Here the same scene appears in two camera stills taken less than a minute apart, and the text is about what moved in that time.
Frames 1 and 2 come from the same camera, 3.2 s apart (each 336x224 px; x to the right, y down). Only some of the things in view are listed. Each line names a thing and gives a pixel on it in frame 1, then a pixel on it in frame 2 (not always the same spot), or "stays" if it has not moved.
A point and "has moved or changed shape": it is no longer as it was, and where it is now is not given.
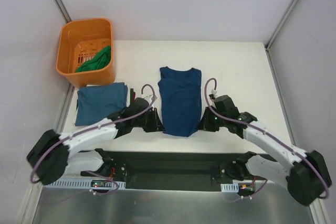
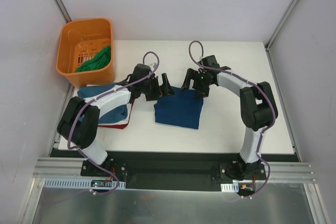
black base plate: x=178 y=170 stays
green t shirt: x=101 y=60 stays
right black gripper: x=208 y=120 → x=196 y=83
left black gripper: x=149 y=120 → x=156 y=87
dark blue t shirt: x=181 y=94 has moved or changed shape
